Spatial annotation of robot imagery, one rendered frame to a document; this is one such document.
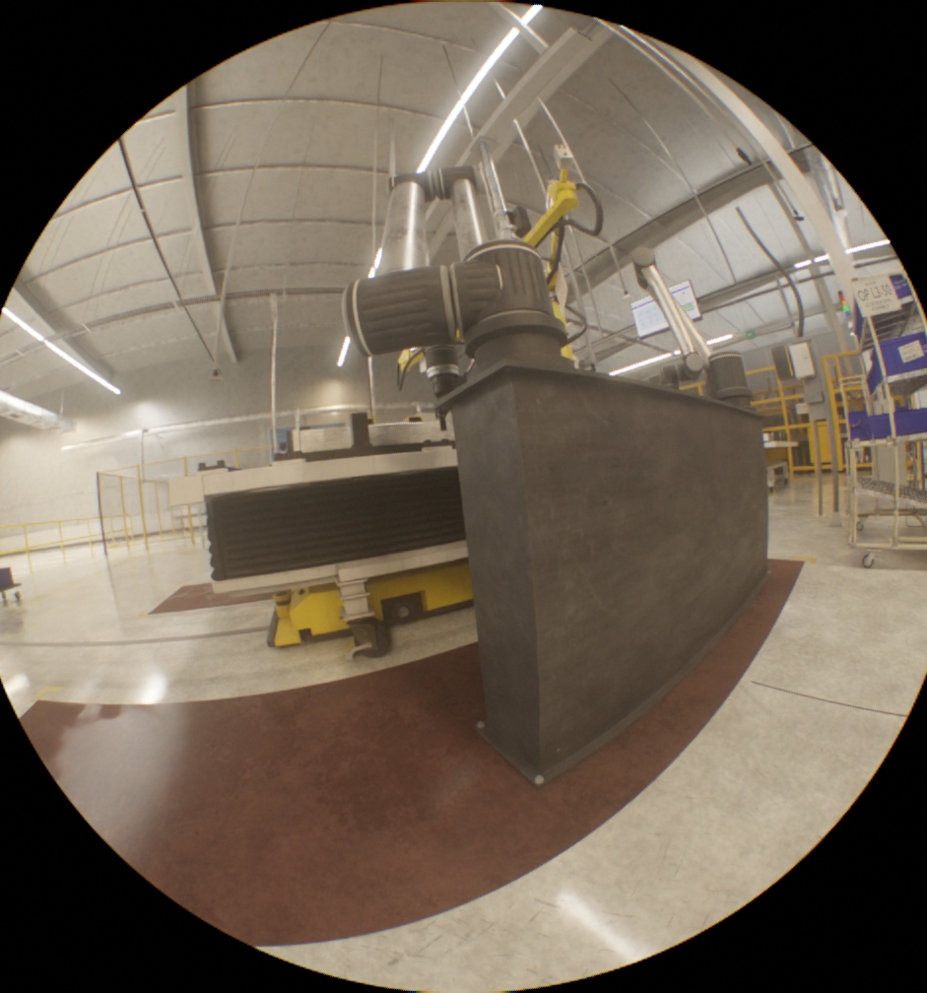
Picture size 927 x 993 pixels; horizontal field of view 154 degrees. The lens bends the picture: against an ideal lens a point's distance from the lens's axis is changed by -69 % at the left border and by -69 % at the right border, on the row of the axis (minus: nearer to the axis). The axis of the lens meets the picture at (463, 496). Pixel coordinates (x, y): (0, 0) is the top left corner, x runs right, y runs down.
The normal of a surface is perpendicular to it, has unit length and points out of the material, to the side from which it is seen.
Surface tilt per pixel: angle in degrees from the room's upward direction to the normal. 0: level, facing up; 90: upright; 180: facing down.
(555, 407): 90
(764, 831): 0
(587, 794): 0
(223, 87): 176
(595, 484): 90
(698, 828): 0
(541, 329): 153
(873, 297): 90
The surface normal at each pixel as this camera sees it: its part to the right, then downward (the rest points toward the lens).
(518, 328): 0.04, 0.91
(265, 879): -0.11, -0.99
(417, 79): 0.14, 0.99
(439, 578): 0.44, -0.01
